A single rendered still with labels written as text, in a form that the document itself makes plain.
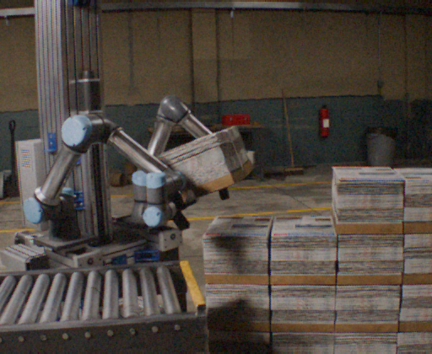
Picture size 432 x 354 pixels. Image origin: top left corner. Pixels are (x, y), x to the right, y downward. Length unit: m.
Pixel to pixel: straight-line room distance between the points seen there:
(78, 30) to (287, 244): 1.41
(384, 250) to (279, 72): 7.09
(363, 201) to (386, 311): 0.51
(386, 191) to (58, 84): 1.58
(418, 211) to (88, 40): 1.73
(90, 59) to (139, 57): 6.14
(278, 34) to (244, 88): 1.12
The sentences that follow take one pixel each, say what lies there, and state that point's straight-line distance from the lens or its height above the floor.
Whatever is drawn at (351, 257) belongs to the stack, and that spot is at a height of 0.73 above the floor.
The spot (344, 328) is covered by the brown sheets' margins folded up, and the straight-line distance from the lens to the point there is 2.41.
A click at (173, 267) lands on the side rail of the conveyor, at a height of 0.79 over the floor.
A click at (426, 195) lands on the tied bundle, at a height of 1.00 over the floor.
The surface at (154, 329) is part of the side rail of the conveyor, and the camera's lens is 1.55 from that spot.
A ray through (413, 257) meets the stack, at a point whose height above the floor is 0.73.
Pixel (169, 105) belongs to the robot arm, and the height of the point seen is 1.38.
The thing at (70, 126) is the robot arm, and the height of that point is 1.33.
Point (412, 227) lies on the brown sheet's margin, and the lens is 2.29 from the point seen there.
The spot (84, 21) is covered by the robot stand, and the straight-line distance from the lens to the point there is 2.65.
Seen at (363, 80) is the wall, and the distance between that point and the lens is 9.75.
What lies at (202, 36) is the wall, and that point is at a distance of 8.81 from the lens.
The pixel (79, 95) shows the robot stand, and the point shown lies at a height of 1.45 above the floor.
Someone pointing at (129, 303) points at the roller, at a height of 0.80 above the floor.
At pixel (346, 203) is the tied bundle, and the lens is 2.23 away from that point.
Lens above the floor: 1.44
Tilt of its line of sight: 9 degrees down
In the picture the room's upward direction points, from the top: 2 degrees counter-clockwise
